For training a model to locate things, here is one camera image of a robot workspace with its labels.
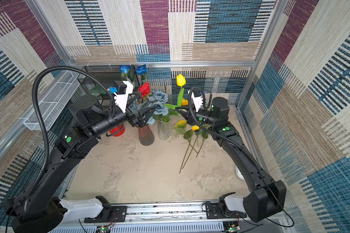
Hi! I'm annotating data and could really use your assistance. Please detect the grey blue rose bouquet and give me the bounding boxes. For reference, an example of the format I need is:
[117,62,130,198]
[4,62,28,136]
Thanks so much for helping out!
[129,89,170,125]

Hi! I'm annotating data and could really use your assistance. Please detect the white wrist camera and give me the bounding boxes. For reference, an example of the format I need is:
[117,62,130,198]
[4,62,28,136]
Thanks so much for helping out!
[109,81,134,113]
[191,88,204,112]

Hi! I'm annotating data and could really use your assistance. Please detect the clear glass vase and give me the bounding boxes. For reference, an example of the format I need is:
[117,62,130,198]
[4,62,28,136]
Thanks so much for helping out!
[157,120,170,140]

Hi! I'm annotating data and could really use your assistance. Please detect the black mesh shelf rack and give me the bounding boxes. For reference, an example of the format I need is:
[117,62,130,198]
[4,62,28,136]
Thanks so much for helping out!
[77,65,141,110]

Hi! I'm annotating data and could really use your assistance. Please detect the large yellow sunflower stem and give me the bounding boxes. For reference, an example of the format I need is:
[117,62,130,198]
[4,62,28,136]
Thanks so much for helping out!
[179,125,199,174]

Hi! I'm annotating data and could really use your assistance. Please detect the white round puck device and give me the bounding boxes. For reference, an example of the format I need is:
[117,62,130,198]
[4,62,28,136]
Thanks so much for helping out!
[235,166,245,181]

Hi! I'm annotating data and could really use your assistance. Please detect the small yellow sunflower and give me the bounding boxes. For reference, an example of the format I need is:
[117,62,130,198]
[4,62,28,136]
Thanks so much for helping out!
[181,99,189,106]

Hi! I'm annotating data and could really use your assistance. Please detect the dark ribbed glass vase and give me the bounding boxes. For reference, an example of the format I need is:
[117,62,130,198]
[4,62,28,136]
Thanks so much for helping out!
[138,124,155,146]

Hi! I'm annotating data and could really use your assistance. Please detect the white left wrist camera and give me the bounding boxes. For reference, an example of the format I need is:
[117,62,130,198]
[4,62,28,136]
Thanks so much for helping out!
[109,81,134,113]

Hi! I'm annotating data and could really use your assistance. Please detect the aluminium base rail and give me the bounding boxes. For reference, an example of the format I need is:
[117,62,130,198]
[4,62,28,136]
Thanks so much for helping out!
[53,201,290,233]

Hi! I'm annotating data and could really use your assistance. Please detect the tall yellow sunflower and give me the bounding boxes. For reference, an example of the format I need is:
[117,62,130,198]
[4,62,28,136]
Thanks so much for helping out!
[184,131,199,168]

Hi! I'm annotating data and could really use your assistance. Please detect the red rose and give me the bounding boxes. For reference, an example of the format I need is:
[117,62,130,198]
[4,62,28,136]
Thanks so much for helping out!
[138,82,151,98]

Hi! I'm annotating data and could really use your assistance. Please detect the blue rose pair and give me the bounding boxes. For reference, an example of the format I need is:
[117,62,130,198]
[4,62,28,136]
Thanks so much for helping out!
[120,65,149,88]

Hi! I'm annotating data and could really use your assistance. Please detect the white wire mesh tray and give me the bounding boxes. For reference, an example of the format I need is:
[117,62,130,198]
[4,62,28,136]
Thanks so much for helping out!
[39,71,79,130]

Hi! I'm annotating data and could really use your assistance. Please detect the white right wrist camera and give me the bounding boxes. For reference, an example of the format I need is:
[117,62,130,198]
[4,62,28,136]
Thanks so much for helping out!
[191,88,204,112]

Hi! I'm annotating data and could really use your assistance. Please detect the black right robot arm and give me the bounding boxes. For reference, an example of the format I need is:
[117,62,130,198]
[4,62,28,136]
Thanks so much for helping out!
[175,86,287,227]

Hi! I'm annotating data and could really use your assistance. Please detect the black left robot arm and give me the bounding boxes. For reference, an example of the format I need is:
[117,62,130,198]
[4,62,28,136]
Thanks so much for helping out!
[3,66,155,233]

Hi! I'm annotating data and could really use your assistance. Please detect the red pen cup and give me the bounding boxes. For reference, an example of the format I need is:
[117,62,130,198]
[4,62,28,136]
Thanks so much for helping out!
[106,124,125,137]

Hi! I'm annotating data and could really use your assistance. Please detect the yellow sunflower bouquet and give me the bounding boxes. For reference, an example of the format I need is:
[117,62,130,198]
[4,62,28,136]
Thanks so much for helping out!
[196,129,209,157]

